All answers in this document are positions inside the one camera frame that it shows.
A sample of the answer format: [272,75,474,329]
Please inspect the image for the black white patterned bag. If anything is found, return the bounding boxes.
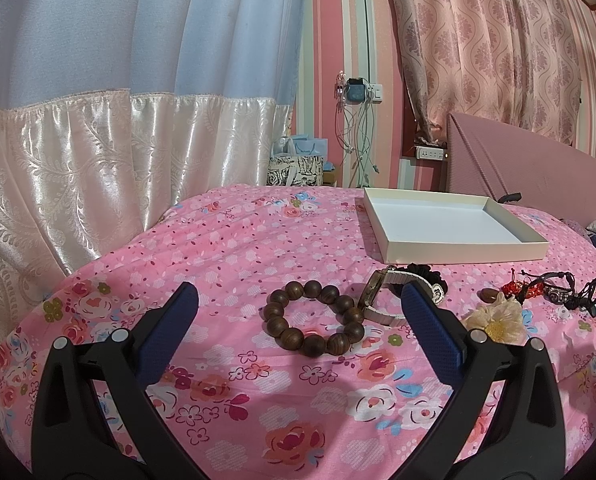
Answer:
[266,155,324,186]

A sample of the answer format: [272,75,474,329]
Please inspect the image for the white power strip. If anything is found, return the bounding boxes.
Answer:
[415,145,447,162]

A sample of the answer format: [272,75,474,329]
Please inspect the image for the light blue paper bag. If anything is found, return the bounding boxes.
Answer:
[271,134,328,159]

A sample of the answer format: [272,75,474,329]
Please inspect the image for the white shallow cardboard tray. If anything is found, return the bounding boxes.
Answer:
[363,188,548,264]

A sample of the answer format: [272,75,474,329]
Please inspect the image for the brown wooden bead bracelet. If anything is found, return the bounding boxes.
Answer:
[262,279,366,360]

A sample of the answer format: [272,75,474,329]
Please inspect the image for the pink patterned curtain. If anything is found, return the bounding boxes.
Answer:
[392,0,581,145]

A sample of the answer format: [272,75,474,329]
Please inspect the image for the white strap wristwatch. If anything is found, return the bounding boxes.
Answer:
[358,264,427,328]

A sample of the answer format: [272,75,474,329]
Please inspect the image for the blue device on wall socket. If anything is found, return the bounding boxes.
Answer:
[345,78,383,104]

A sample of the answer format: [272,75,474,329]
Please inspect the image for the hanging charging cables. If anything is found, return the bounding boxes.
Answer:
[332,70,382,189]

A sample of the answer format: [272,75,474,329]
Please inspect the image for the pink headboard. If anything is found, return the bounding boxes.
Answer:
[447,113,596,226]

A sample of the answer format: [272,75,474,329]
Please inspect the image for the pink floral bedsheet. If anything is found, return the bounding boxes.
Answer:
[0,186,596,479]

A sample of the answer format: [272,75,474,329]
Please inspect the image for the black scrunchie with silver charm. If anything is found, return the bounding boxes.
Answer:
[404,263,448,304]

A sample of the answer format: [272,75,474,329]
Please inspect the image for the cream fabric flower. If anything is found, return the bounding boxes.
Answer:
[463,292,527,344]

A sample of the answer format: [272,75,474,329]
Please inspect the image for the cream satin curtain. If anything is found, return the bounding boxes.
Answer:
[0,0,304,343]

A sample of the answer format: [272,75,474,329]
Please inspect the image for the red knot charm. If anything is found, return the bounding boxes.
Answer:
[501,269,545,304]

